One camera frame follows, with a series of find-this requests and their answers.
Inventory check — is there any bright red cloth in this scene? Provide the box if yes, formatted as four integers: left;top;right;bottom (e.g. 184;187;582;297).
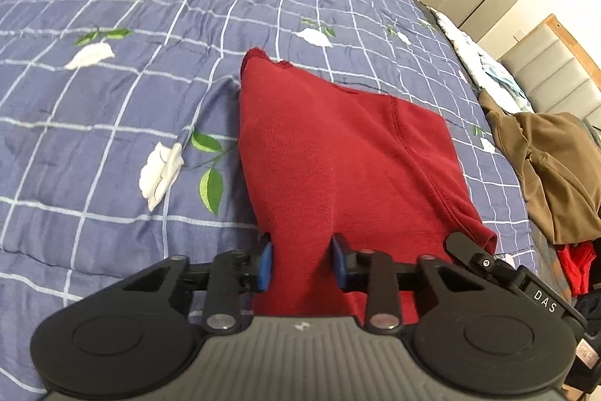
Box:
558;241;597;297

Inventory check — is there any grey cloth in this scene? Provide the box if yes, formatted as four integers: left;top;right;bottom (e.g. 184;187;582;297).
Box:
577;118;601;141

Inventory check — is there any black cloth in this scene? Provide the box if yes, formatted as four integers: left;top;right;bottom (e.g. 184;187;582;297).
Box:
574;292;601;323

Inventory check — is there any light blue printed cloth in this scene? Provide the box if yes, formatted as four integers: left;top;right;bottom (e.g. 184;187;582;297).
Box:
432;9;533;113

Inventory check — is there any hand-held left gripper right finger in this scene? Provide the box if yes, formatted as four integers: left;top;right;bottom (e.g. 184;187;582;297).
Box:
331;233;483;334

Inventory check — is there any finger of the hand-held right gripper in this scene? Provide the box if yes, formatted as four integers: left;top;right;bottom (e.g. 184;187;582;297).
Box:
445;233;518;285

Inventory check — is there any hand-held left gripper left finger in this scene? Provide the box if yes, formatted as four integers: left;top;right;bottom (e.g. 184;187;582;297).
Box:
123;234;274;334

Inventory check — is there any grey padded wooden headboard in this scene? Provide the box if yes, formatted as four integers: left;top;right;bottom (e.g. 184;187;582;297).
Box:
498;13;601;122

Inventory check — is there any brown garment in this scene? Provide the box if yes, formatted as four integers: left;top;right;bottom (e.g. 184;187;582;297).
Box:
479;88;601;247

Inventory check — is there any red long-sleeved sweater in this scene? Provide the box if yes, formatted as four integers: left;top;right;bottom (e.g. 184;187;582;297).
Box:
239;48;498;327

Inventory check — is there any blue checked floral quilt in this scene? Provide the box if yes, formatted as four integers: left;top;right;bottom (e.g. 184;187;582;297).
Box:
0;0;541;397

